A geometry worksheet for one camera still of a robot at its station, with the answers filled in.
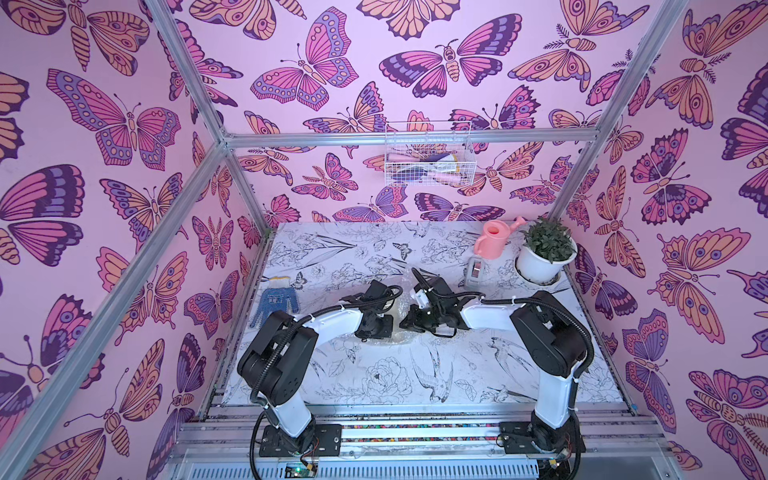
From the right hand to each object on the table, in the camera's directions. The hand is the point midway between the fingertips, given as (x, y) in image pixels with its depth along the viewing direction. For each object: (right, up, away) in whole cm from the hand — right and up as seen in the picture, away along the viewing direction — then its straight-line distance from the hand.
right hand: (399, 322), depth 92 cm
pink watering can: (+33, +25, +13) cm, 43 cm away
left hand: (-3, -3, +1) cm, 4 cm away
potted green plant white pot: (+46, +24, 0) cm, 52 cm away
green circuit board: (-25, -31, -20) cm, 45 cm away
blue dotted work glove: (-41, +6, +8) cm, 43 cm away
